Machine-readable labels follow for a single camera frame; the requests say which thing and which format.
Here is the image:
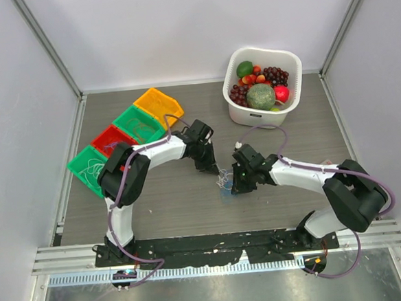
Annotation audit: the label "white cable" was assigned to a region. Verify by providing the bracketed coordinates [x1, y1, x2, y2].
[78, 157, 109, 190]
[214, 168, 234, 190]

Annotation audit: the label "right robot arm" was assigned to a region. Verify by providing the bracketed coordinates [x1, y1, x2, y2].
[231, 142, 389, 249]

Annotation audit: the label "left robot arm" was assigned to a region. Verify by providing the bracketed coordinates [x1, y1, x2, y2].
[98, 120, 219, 265]

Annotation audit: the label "green plastic bin beside yellow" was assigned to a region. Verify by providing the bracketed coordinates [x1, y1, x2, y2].
[113, 105, 165, 144]

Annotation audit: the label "red and white card box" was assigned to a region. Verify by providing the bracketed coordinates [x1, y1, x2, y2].
[321, 159, 335, 166]

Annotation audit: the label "red and yellow peaches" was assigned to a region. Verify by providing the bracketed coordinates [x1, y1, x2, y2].
[238, 65, 272, 87]

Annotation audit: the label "red apple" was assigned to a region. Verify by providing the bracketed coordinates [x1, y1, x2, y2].
[273, 85, 290, 103]

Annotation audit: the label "red plastic bin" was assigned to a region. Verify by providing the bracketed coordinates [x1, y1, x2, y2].
[91, 124, 138, 157]

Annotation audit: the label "green lime fruit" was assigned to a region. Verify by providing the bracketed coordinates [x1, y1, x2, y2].
[236, 60, 254, 78]

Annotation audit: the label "dark purple grape bunch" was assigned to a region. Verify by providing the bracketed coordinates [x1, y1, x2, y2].
[262, 66, 290, 87]

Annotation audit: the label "white plastic fruit basket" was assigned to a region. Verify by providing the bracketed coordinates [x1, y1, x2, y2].
[222, 47, 303, 126]

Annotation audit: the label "green plastic bin at end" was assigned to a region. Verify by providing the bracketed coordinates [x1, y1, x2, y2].
[67, 145, 108, 198]

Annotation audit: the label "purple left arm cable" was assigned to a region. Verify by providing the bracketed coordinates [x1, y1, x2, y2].
[100, 112, 203, 297]

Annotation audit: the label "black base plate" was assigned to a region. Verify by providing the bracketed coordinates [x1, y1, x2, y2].
[92, 228, 339, 270]

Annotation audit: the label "purple cable in red bin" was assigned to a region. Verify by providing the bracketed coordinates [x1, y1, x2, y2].
[102, 140, 126, 155]

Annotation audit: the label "white perforated cable duct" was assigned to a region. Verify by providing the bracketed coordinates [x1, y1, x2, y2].
[48, 256, 304, 287]

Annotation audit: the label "right aluminium frame post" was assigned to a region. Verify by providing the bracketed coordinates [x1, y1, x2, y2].
[319, 0, 363, 78]

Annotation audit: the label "aluminium frame post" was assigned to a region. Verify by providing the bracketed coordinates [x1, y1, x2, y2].
[319, 0, 363, 78]
[11, 0, 83, 99]

